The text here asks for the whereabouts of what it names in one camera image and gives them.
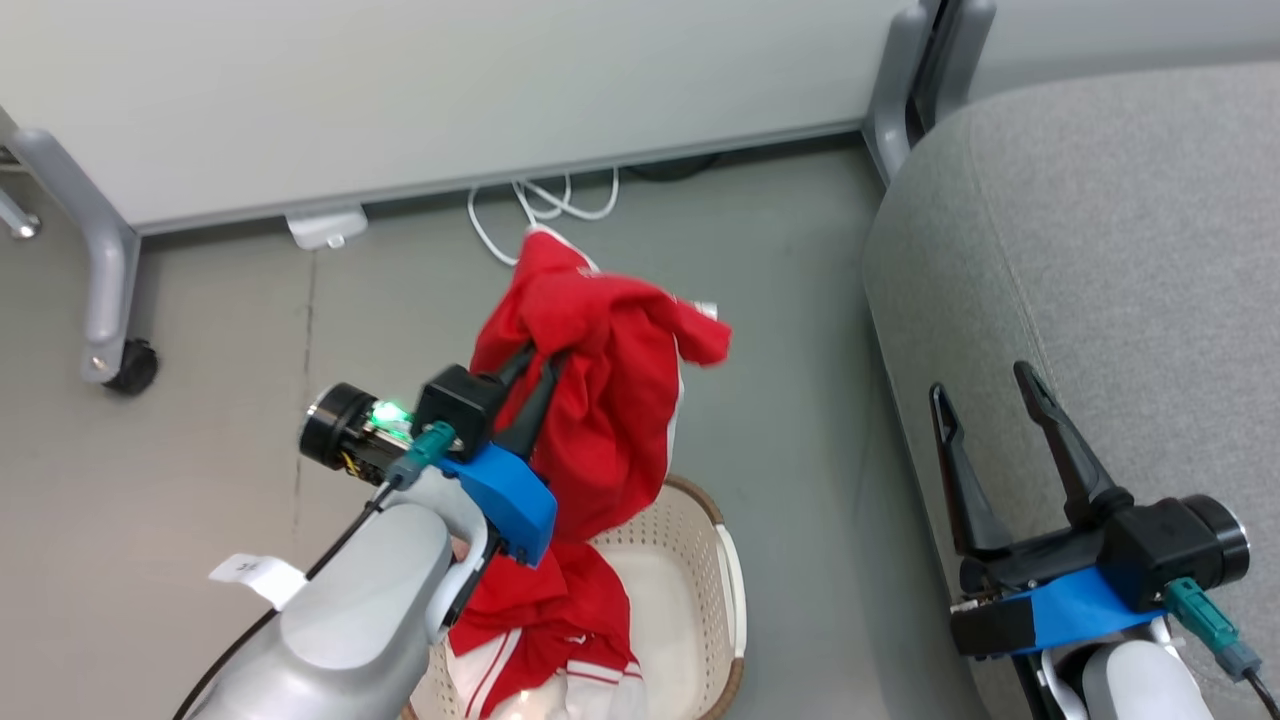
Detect black cable with teal plug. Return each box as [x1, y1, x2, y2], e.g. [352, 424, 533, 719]
[1163, 577, 1280, 720]
[172, 420, 459, 720]

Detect beige perforated laundry basket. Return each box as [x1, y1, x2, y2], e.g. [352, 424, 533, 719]
[400, 474, 748, 720]

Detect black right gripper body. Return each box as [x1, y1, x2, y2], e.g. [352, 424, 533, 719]
[958, 494, 1253, 607]

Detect red garment with white stripes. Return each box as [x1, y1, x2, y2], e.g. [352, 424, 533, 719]
[445, 228, 733, 720]

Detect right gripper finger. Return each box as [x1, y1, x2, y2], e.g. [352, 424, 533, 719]
[929, 382, 1015, 559]
[1013, 361, 1135, 529]

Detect grey partition leg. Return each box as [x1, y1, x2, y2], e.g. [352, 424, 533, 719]
[862, 0, 943, 187]
[0, 105, 141, 386]

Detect black cable under panel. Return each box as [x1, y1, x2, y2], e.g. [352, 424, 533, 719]
[622, 153, 719, 184]

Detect white floor cable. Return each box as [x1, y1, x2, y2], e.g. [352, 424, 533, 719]
[510, 167, 622, 224]
[466, 183, 541, 269]

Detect white paper tag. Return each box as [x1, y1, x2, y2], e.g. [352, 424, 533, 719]
[208, 552, 307, 611]

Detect black caster wheel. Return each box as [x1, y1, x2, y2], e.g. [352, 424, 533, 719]
[103, 338, 160, 395]

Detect grey fabric sofa seat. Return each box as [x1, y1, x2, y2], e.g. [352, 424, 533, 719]
[862, 62, 1280, 720]

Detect white partition panel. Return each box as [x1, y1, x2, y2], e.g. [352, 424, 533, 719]
[0, 0, 916, 237]
[965, 0, 1280, 103]

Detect small white floor device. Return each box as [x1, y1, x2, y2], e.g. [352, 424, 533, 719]
[285, 204, 370, 252]

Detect thin silver table leg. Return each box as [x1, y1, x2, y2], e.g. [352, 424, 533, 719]
[0, 150, 44, 242]

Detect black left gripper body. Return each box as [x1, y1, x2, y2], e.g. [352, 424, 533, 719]
[298, 364, 503, 487]

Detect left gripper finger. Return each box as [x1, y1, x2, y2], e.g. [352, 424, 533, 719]
[496, 350, 571, 463]
[490, 343, 539, 397]

